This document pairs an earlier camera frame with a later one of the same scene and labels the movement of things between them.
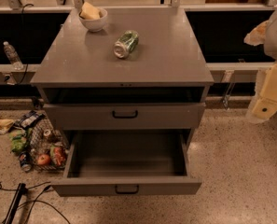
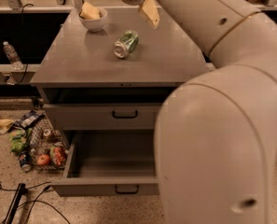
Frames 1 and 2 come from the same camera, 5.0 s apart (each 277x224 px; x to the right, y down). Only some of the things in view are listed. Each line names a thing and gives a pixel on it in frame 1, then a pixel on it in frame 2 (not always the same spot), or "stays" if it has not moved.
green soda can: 126,44 stays
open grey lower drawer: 128,162 stays
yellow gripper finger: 256,36 → 150,11
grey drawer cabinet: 132,119 stays
